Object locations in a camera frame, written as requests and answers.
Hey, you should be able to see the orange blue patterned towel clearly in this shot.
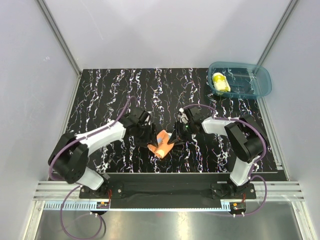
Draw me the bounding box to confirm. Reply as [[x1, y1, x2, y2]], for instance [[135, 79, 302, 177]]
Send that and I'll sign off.
[[147, 130, 175, 159]]

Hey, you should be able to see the aluminium frame post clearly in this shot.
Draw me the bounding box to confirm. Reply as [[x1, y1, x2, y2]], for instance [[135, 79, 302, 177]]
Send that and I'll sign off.
[[35, 0, 82, 77], [256, 0, 300, 66]]

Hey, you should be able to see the aluminium rail with slots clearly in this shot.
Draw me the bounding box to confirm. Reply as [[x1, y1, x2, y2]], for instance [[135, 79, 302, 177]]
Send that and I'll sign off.
[[33, 181, 304, 212]]

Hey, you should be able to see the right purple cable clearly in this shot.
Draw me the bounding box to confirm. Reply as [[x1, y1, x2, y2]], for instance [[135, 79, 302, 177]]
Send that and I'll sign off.
[[183, 104, 268, 216]]

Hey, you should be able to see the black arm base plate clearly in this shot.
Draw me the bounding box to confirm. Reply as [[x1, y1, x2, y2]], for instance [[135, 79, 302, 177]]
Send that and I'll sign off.
[[80, 173, 253, 199]]

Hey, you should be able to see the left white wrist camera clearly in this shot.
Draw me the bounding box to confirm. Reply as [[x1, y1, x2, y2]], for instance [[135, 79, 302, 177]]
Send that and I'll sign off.
[[144, 111, 152, 123]]

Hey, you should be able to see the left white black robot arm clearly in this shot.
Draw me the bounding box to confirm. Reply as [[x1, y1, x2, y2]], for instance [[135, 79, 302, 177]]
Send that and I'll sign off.
[[48, 107, 158, 198]]

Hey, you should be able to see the purple cable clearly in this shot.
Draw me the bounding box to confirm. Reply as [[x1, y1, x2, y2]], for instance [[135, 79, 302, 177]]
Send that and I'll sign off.
[[48, 96, 137, 238], [183, 104, 268, 216]]

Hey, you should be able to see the left aluminium frame post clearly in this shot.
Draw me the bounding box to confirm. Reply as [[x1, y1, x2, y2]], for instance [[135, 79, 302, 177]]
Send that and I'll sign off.
[[35, 0, 82, 77]]

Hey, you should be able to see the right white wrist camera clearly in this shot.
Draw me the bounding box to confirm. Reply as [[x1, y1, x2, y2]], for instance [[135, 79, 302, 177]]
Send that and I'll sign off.
[[177, 108, 189, 124]]

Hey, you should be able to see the yellow crocodile towel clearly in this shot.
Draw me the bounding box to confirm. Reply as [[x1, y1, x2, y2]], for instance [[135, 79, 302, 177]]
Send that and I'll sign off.
[[212, 72, 231, 93]]

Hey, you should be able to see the blue transparent plastic bin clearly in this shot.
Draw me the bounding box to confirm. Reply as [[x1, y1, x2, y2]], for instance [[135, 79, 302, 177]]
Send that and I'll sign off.
[[207, 61, 272, 100]]

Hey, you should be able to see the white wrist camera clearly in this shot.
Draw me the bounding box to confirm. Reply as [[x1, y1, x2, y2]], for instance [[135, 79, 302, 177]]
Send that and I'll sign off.
[[144, 111, 152, 123], [177, 108, 189, 124]]

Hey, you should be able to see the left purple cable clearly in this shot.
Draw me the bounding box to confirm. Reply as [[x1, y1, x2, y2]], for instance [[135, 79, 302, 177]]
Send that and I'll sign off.
[[48, 96, 137, 238]]

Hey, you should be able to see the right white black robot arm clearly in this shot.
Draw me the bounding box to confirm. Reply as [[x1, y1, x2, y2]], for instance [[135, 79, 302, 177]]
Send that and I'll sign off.
[[168, 104, 269, 199]]

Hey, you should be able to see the right aluminium frame post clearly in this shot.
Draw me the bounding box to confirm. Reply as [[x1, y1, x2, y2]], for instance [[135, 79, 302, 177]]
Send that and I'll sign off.
[[256, 0, 300, 66]]

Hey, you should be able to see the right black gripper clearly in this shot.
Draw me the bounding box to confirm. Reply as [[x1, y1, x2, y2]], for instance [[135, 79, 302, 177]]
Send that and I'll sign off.
[[167, 120, 195, 147]]

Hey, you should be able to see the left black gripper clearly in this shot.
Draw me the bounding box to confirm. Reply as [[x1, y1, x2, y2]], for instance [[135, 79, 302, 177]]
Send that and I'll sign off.
[[134, 123, 158, 149]]

